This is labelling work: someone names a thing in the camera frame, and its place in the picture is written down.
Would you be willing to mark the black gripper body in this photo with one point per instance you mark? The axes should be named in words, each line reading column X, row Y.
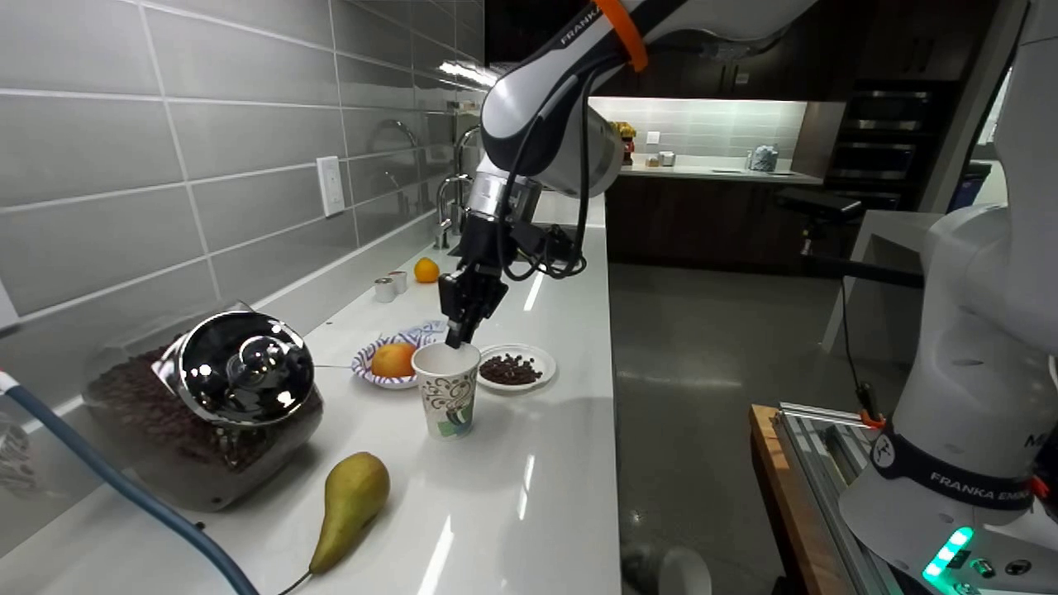
column 483, row 248

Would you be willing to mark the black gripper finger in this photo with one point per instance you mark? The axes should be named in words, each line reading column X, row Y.
column 479, row 310
column 450, row 299

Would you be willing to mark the printed paper cup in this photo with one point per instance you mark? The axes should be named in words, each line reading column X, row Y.
column 450, row 402

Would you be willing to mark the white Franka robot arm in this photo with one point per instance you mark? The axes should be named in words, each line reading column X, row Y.
column 978, row 364

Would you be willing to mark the orange fruit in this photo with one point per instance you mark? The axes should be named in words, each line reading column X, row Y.
column 424, row 273
column 392, row 360

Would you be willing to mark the patterned paper plate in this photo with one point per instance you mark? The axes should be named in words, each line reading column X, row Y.
column 424, row 332

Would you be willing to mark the chrome kitchen faucet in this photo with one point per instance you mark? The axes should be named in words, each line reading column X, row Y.
column 450, row 209

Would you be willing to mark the small white container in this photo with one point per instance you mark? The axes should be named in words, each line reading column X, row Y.
column 383, row 290

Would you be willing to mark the pile of coffee beans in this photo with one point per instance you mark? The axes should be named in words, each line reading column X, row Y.
column 510, row 367

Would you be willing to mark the white bowl with dark food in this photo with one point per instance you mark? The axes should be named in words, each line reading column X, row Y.
column 546, row 361

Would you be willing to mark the orange on small plate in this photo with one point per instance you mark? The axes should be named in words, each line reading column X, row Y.
column 373, row 382

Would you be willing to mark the green pear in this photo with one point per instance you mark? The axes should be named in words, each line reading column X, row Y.
column 352, row 502

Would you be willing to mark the glass jar with metal lid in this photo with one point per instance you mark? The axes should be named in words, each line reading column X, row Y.
column 219, row 398

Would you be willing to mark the wooden table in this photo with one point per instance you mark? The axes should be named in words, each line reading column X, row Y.
column 795, row 518

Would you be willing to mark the dark shelf unit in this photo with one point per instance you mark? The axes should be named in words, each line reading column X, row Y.
column 886, row 138

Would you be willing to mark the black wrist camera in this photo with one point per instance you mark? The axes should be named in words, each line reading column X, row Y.
column 548, row 248

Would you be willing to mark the white wall outlet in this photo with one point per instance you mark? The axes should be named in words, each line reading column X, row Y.
column 331, row 182

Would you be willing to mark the metal rail frame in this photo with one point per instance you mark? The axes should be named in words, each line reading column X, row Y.
column 829, row 463

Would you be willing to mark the white wall poster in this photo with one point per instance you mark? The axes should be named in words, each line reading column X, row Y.
column 985, row 154

